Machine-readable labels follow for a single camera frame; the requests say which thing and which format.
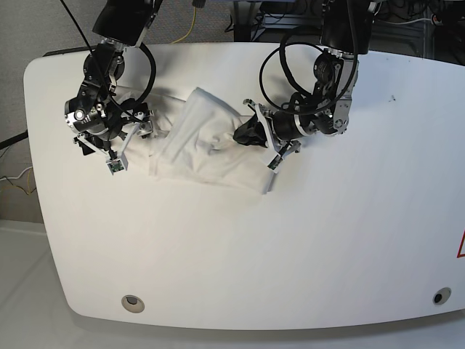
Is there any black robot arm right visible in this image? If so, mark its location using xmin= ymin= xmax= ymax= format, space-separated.
xmin=64 ymin=1 xmax=161 ymax=174

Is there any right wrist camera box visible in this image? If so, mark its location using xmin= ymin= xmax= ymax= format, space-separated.
xmin=106 ymin=156 xmax=128 ymax=175

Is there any white printed T-shirt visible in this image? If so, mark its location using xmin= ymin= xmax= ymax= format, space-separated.
xmin=125 ymin=88 xmax=275 ymax=195

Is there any left table cable grommet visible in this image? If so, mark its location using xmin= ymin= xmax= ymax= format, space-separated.
xmin=121 ymin=295 xmax=145 ymax=313

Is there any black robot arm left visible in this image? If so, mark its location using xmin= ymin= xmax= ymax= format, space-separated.
xmin=233 ymin=1 xmax=376 ymax=170

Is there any right table cable grommet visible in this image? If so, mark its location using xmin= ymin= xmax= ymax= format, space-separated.
xmin=433 ymin=287 xmax=452 ymax=305

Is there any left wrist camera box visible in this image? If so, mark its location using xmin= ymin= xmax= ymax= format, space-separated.
xmin=267 ymin=156 xmax=283 ymax=173

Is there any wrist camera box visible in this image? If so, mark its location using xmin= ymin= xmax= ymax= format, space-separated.
xmin=106 ymin=156 xmax=128 ymax=175
xmin=267 ymin=156 xmax=283 ymax=173

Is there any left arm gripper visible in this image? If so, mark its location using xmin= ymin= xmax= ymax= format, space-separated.
xmin=233 ymin=99 xmax=302 ymax=164

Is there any black table base frame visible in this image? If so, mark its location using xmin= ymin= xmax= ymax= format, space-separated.
xmin=225 ymin=1 xmax=323 ymax=42

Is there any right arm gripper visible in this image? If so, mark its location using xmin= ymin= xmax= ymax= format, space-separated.
xmin=72 ymin=103 xmax=155 ymax=162

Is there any table cable grommet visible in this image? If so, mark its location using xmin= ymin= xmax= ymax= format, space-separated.
xmin=121 ymin=295 xmax=145 ymax=313
xmin=433 ymin=287 xmax=452 ymax=305

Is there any yellow cable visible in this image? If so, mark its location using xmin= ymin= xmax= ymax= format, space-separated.
xmin=171 ymin=6 xmax=197 ymax=45

